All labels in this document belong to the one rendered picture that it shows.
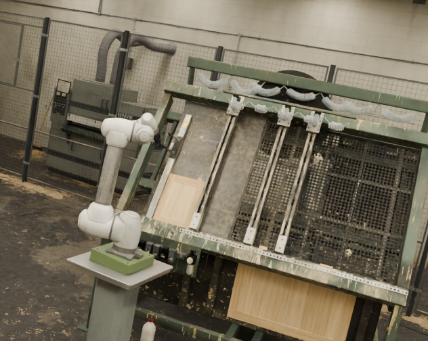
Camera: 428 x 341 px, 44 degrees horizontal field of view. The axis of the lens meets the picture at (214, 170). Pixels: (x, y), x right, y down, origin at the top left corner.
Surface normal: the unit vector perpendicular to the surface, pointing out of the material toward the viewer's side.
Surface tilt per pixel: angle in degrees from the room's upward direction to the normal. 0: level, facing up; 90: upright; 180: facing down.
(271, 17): 90
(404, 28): 90
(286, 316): 90
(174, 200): 57
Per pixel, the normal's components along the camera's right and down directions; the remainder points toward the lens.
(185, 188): -0.12, -0.44
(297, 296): -0.27, 0.10
